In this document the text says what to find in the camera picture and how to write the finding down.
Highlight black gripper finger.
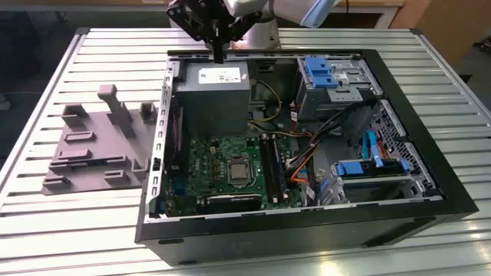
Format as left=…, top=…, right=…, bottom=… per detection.
left=219, top=16, right=263, bottom=64
left=166, top=0, right=219, bottom=64

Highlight blue plastic drive latch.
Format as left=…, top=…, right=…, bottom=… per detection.
left=305, top=57, right=341, bottom=89

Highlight grey power supply unit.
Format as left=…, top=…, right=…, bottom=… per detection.
left=171, top=60, right=253, bottom=139

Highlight metal drive cage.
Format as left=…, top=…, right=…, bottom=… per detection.
left=298, top=56, right=381, bottom=121

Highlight green motherboard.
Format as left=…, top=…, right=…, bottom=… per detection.
left=165, top=133, right=309, bottom=210

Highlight CPU socket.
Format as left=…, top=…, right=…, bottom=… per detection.
left=225, top=155, right=254, bottom=187

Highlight grey parts rack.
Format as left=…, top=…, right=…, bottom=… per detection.
left=40, top=83, right=161, bottom=196

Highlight silver CPU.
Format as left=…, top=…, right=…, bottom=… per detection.
left=229, top=164, right=250, bottom=179

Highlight wooden cabinet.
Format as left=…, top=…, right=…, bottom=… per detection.
left=391, top=0, right=491, bottom=68

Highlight hard disk in blue carrier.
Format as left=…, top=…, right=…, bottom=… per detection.
left=331, top=159, right=410, bottom=181

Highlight black graphics card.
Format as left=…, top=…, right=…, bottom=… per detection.
left=195, top=193, right=265, bottom=215

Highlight metal disk bay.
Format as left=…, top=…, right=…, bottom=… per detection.
left=330, top=172, right=423, bottom=205

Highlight black open PC case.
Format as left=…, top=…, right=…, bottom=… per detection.
left=134, top=48, right=481, bottom=266

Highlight yellow and black wires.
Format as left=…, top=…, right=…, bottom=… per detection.
left=247, top=80, right=309, bottom=136

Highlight wooden bench white frame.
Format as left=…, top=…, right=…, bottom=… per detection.
left=0, top=0, right=407, bottom=29

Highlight black cable bundle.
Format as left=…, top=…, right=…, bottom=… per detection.
left=306, top=99, right=379, bottom=150

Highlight multicoloured wire bundle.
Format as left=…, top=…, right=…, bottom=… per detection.
left=286, top=135, right=319, bottom=173

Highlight blue flat data wire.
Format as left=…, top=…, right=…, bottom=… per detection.
left=362, top=131, right=385, bottom=167

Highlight orange wires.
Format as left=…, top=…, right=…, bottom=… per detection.
left=290, top=168, right=310, bottom=185

